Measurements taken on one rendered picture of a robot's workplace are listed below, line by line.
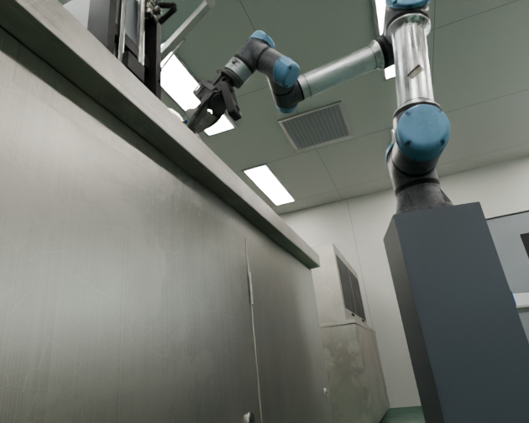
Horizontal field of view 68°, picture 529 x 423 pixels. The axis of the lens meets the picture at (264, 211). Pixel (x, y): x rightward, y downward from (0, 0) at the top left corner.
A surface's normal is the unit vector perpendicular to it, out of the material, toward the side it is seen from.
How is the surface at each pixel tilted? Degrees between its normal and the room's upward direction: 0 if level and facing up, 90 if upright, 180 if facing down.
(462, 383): 90
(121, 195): 90
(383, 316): 90
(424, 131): 98
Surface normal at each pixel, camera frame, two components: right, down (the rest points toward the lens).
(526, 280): -0.36, -0.33
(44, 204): 0.93, -0.22
